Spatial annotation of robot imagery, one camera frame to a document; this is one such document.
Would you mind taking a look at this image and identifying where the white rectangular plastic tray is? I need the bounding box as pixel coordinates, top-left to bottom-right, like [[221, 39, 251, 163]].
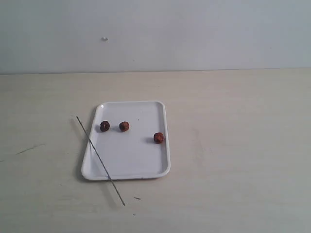
[[81, 101, 171, 181]]

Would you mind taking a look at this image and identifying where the thin metal skewer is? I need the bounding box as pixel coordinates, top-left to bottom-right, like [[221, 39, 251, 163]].
[[76, 116, 125, 206]]

